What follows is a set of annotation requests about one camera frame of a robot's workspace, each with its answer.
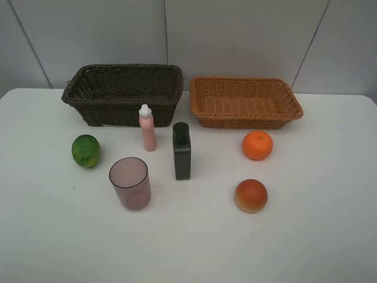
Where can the translucent purple plastic cup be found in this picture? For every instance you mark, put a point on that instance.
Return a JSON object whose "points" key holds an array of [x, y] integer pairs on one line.
{"points": [[130, 180]]}

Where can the green lime fruit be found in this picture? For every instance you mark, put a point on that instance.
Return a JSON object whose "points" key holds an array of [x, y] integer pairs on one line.
{"points": [[86, 151]]}

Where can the pink bottle white cap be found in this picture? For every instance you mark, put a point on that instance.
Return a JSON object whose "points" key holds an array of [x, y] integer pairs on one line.
{"points": [[146, 121]]}

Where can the orange wicker basket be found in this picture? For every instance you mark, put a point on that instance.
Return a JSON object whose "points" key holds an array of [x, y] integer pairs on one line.
{"points": [[243, 103]]}

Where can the red orange peach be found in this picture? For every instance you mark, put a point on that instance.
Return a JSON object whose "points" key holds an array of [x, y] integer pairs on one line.
{"points": [[250, 196]]}

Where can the dark green rectangular bottle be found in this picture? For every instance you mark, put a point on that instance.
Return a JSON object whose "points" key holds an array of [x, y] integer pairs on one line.
{"points": [[182, 151]]}

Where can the orange tangerine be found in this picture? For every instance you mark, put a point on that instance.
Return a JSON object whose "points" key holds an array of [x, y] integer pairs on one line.
{"points": [[257, 145]]}

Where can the dark brown wicker basket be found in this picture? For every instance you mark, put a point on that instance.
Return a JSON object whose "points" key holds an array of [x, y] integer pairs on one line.
{"points": [[112, 94]]}

